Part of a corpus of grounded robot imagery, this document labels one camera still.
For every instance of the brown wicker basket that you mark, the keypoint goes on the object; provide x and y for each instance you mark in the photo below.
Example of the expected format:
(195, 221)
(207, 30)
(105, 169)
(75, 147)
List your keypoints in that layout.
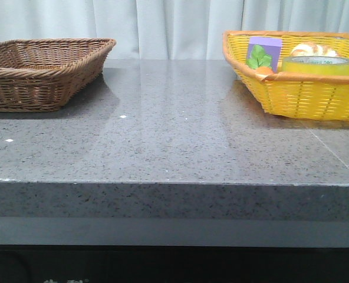
(43, 75)

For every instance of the purple box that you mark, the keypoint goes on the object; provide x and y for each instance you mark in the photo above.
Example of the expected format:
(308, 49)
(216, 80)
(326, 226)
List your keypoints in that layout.
(272, 46)

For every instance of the yellow plastic woven basket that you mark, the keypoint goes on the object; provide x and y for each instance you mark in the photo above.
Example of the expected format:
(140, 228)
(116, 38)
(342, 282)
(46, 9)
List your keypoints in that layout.
(300, 96)

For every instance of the toy croissant bread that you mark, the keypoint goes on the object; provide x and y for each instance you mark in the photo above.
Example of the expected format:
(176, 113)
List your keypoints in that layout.
(313, 49)

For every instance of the white curtain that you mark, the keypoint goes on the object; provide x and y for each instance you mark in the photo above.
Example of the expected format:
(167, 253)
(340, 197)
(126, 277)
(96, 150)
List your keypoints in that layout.
(166, 30)

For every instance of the orange toy carrot with leaves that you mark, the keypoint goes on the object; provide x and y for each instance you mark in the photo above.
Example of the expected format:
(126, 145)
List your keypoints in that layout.
(260, 61)

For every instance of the yellow clear tape roll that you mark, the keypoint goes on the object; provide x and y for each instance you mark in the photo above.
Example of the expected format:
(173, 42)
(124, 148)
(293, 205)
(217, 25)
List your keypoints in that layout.
(317, 65)

